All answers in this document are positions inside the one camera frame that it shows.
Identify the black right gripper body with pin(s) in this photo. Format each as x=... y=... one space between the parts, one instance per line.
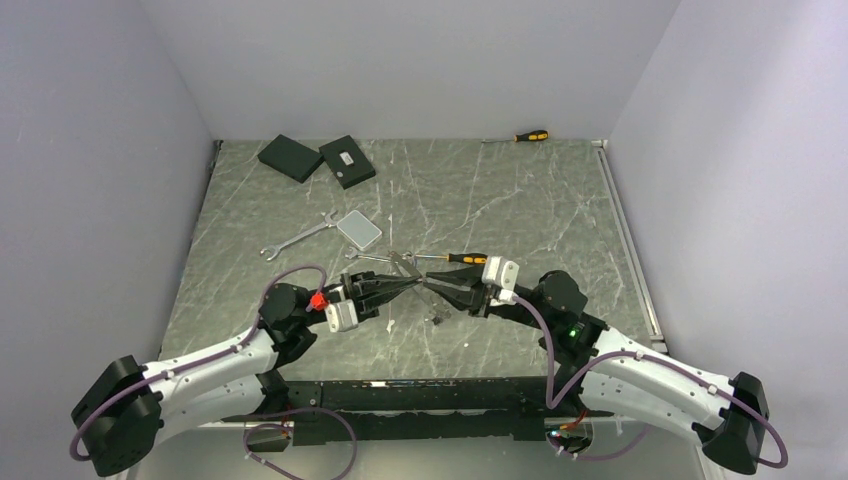
x=483 y=296

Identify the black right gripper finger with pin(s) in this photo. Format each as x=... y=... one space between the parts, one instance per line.
x=454 y=297
x=454 y=278

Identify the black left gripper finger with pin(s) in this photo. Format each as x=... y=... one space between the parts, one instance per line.
x=383 y=293
x=386 y=283

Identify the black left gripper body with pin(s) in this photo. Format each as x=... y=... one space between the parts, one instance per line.
x=353 y=289

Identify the metal keyring plate with rings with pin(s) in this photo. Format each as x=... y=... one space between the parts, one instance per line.
x=437 y=309

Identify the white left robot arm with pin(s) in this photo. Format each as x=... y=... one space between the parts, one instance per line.
x=133 y=407

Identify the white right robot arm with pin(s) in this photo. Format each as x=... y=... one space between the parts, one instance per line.
x=594 y=366

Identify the small chrome combination wrench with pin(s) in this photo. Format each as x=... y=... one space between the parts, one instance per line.
x=355 y=254

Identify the grey rectangular flat box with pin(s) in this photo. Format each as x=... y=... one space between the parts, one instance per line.
x=359 y=230

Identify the large chrome combination wrench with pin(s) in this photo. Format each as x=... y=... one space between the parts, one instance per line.
x=271 y=252

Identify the black box with label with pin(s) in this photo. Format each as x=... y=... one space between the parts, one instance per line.
x=347 y=161

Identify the black flat box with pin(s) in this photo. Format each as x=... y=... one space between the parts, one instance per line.
x=290 y=158

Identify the far black yellow screwdriver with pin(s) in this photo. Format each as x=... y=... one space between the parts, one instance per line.
x=528 y=137

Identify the black yellow handled screwdriver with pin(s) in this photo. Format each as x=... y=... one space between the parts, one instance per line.
x=460 y=258

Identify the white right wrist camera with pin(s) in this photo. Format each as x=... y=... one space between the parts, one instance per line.
x=500 y=272

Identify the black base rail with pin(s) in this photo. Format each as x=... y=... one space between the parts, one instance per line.
x=330 y=411

